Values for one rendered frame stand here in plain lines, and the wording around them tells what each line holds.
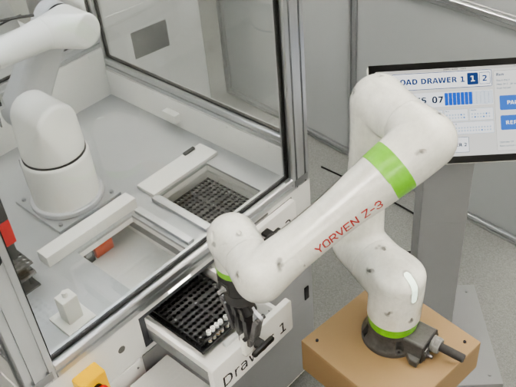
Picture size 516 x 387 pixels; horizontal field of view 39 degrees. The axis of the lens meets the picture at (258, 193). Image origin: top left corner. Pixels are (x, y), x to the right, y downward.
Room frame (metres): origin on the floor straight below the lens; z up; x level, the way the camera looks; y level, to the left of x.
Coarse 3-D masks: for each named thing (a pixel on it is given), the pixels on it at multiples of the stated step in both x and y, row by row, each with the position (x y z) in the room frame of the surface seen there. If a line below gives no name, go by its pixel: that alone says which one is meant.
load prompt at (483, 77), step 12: (432, 72) 1.91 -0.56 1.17; (444, 72) 1.90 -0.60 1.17; (456, 72) 1.90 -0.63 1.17; (468, 72) 1.89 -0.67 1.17; (480, 72) 1.89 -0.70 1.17; (408, 84) 1.89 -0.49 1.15; (420, 84) 1.89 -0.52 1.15; (432, 84) 1.88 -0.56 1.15; (444, 84) 1.88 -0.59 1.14; (456, 84) 1.88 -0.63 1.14; (468, 84) 1.87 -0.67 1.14; (480, 84) 1.87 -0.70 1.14
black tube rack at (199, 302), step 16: (192, 288) 1.37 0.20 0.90; (208, 288) 1.37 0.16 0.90; (176, 304) 1.32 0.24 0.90; (192, 304) 1.31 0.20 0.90; (208, 304) 1.31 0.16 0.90; (160, 320) 1.30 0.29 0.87; (176, 320) 1.26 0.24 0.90; (192, 320) 1.26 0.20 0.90; (208, 320) 1.28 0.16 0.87; (192, 336) 1.20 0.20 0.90
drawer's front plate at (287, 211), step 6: (288, 204) 1.65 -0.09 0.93; (294, 204) 1.66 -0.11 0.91; (276, 210) 1.62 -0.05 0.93; (282, 210) 1.62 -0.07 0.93; (288, 210) 1.64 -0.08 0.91; (294, 210) 1.66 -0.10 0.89; (270, 216) 1.60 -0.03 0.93; (276, 216) 1.61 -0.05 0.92; (282, 216) 1.62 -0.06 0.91; (288, 216) 1.64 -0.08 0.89; (294, 216) 1.66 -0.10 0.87; (264, 222) 1.58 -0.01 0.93; (270, 222) 1.59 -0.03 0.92; (276, 222) 1.60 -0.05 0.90; (282, 222) 1.62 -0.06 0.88; (288, 222) 1.64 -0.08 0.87; (258, 228) 1.55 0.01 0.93; (264, 228) 1.57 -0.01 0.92; (270, 228) 1.58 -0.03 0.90
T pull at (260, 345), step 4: (272, 336) 1.17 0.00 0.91; (256, 340) 1.16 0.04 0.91; (260, 340) 1.16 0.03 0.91; (268, 340) 1.16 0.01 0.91; (272, 340) 1.16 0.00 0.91; (256, 344) 1.15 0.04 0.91; (260, 344) 1.15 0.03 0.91; (264, 344) 1.15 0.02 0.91; (268, 344) 1.15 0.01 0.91; (256, 348) 1.14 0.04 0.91; (260, 348) 1.14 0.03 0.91; (264, 348) 1.14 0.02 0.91; (252, 352) 1.13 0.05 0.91; (256, 352) 1.12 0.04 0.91; (260, 352) 1.13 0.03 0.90; (256, 356) 1.12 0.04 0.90
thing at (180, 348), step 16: (208, 272) 1.45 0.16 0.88; (256, 304) 1.32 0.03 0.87; (272, 304) 1.29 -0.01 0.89; (160, 336) 1.23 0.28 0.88; (176, 336) 1.26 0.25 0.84; (224, 336) 1.25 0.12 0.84; (176, 352) 1.19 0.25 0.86; (192, 352) 1.16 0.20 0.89; (208, 352) 1.20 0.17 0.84; (192, 368) 1.15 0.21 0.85
